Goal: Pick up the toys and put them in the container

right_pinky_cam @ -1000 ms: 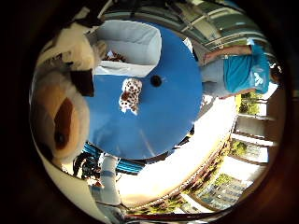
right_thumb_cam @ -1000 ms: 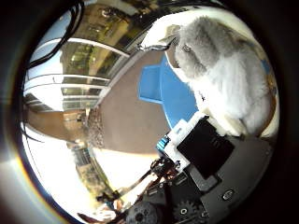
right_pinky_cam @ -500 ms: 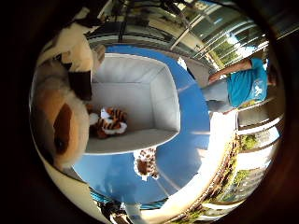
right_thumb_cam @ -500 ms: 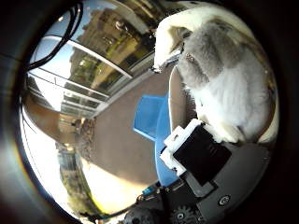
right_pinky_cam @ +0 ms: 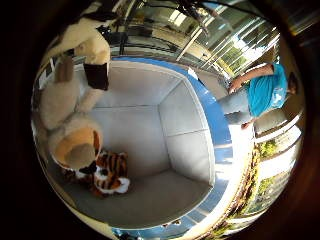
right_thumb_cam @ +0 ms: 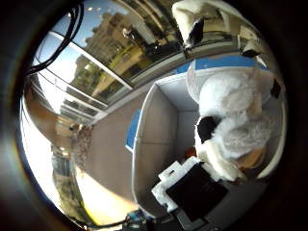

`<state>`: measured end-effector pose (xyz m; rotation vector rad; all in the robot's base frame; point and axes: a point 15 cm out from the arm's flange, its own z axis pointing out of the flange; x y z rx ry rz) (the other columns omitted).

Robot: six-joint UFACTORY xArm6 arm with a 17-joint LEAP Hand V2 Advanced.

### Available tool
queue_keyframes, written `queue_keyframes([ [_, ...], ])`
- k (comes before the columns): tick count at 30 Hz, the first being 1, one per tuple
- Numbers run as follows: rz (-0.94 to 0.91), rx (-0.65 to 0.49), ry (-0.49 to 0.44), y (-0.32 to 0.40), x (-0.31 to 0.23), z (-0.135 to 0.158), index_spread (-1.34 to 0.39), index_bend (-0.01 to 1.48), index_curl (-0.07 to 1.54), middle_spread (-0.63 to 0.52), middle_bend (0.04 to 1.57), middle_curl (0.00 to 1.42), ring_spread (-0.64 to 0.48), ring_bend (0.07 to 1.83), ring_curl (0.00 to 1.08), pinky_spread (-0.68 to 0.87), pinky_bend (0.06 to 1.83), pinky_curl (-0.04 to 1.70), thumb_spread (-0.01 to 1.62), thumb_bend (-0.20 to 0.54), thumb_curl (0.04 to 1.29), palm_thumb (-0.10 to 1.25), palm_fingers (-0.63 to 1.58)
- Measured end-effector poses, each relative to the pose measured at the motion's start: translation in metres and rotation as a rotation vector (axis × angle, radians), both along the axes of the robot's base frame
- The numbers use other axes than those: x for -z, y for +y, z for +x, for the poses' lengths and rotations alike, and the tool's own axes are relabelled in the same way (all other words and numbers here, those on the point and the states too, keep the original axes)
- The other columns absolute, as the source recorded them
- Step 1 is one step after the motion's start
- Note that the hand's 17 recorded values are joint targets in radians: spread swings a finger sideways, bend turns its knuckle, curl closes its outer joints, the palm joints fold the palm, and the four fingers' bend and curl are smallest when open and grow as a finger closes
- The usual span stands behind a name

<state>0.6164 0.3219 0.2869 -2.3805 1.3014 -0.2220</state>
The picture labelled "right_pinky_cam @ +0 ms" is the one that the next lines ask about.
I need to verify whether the cream plush toy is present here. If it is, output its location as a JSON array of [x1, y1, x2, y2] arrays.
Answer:
[[38, 56, 104, 174]]

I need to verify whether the orange striped tiger plush toy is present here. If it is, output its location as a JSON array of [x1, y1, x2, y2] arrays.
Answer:
[[63, 149, 131, 198]]

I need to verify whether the spotted leopard plush toy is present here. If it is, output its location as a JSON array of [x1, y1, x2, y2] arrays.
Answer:
[[161, 219, 183, 229]]

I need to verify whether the white fabric container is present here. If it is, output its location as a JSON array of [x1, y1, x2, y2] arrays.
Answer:
[[33, 59, 216, 231]]

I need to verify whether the person in teal shirt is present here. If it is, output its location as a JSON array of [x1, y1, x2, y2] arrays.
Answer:
[[218, 62, 299, 130]]

